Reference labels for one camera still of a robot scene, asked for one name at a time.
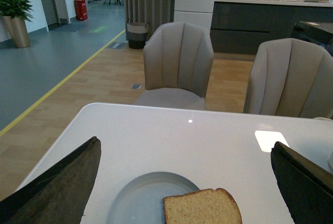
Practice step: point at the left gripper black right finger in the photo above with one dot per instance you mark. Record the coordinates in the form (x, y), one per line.
(305, 187)

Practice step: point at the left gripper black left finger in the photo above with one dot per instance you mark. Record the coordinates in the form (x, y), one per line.
(60, 194)

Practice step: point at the grey round plate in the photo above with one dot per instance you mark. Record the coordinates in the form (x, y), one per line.
(140, 201)

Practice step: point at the bread slice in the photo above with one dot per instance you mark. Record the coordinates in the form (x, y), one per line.
(202, 206)

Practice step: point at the beige chair right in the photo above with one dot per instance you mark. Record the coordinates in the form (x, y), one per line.
(290, 77)

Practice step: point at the beige chair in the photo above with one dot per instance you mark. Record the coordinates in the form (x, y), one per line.
(177, 65)
(290, 77)

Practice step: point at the dark grey kitchen counter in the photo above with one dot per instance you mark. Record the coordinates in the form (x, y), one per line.
(240, 26)

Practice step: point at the woven laundry basket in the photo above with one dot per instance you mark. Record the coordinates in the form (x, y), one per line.
(137, 34)

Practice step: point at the beige chair left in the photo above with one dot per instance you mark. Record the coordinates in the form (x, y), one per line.
(177, 65)

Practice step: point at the red bin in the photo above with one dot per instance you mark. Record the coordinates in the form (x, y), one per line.
(80, 10)

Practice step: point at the potted green plant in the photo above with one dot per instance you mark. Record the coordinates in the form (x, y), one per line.
(15, 13)

